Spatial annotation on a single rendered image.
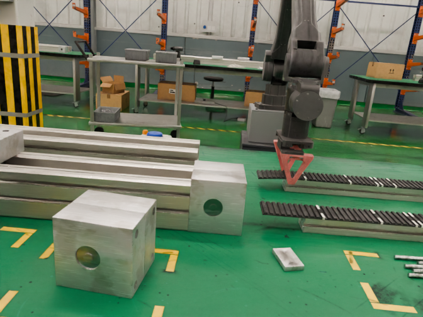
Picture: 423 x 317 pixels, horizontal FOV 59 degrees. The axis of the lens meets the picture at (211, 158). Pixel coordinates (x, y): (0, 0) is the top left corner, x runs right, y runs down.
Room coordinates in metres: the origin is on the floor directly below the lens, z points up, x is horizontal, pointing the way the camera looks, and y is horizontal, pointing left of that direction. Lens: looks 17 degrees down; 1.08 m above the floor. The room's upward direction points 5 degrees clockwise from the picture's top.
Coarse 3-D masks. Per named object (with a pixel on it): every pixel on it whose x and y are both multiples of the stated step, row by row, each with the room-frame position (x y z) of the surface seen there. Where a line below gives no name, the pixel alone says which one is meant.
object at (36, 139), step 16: (16, 128) 0.82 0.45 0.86; (32, 128) 0.82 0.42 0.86; (48, 128) 0.83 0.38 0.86; (32, 144) 0.74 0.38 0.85; (48, 144) 0.74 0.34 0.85; (64, 144) 0.74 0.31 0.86; (80, 144) 0.74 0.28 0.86; (96, 144) 0.74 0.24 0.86; (112, 144) 0.75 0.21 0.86; (128, 144) 0.76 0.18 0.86; (144, 144) 0.77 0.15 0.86; (160, 144) 0.82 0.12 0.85; (176, 144) 0.82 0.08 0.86; (192, 144) 0.82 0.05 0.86; (144, 160) 0.74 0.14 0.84; (160, 160) 0.74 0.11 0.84; (176, 160) 0.74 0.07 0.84; (192, 160) 0.75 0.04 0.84
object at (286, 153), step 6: (282, 144) 0.75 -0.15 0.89; (282, 150) 0.74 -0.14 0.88; (288, 150) 0.74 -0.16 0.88; (294, 150) 0.74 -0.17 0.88; (300, 150) 0.75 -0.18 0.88; (282, 156) 0.73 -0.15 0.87; (288, 156) 0.73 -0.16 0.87; (294, 156) 0.73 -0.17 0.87; (300, 156) 0.73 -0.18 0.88; (306, 156) 0.73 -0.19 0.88; (312, 156) 0.74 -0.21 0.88; (306, 162) 0.74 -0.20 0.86; (288, 168) 0.74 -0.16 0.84; (300, 168) 0.75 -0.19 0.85; (288, 174) 0.75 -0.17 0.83; (300, 174) 0.75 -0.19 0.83; (288, 180) 0.75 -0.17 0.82; (294, 180) 0.75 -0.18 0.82
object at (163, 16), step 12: (84, 0) 7.99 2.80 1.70; (156, 0) 7.99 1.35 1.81; (60, 12) 8.04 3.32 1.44; (84, 12) 7.85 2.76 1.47; (144, 12) 8.00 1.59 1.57; (48, 24) 8.05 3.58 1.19; (84, 24) 7.99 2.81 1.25; (120, 24) 8.03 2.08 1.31; (132, 24) 8.01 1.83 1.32; (60, 36) 8.07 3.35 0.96; (84, 36) 7.82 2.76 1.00; (84, 48) 7.99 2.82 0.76; (84, 84) 7.82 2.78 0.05
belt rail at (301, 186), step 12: (312, 192) 0.77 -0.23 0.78; (324, 192) 0.77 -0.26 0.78; (336, 192) 0.77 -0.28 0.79; (348, 192) 0.77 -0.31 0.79; (360, 192) 0.77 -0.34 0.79; (372, 192) 0.78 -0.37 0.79; (384, 192) 0.78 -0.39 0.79; (396, 192) 0.78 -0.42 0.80; (408, 192) 0.77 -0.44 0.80; (420, 192) 0.77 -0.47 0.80
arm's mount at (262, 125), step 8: (256, 112) 1.20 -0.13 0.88; (264, 112) 1.20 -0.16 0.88; (272, 112) 1.20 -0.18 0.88; (280, 112) 1.20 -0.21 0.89; (248, 120) 1.33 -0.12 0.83; (256, 120) 1.20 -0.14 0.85; (264, 120) 1.20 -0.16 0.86; (272, 120) 1.20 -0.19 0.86; (280, 120) 1.20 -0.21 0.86; (248, 128) 1.28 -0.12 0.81; (256, 128) 1.20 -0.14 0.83; (264, 128) 1.20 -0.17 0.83; (272, 128) 1.20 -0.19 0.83; (280, 128) 1.20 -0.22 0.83; (248, 136) 1.23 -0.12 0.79; (256, 136) 1.20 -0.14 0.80; (264, 136) 1.20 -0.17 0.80; (272, 136) 1.20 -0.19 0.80
